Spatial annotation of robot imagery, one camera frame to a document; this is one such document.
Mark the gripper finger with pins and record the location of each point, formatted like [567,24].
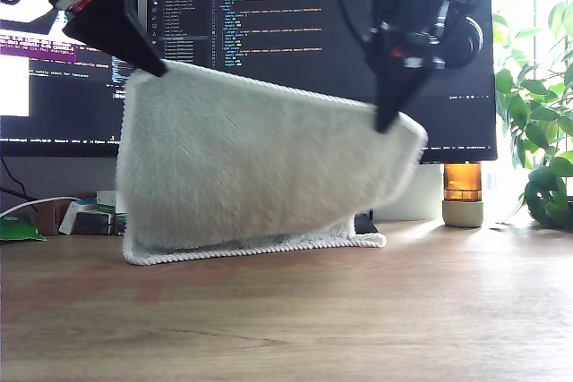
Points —
[98,31]
[385,87]
[130,28]
[409,82]

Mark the green leafy houseplant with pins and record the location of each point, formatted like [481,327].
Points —
[537,131]

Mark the mint green fluffy tea towel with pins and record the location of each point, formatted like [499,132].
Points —
[246,154]

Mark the black monitor with video window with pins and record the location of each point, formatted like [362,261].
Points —
[53,109]

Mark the black over-ear headphones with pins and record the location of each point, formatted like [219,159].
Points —
[470,42]

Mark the small black box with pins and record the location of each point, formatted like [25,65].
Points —
[94,231]
[95,219]

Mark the brown cardboard box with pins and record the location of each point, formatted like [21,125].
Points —
[47,218]

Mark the green and white box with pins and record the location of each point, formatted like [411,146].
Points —
[121,225]

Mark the green plastic bag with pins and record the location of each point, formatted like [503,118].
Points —
[18,230]

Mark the wide black code monitor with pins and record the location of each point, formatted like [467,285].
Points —
[291,19]

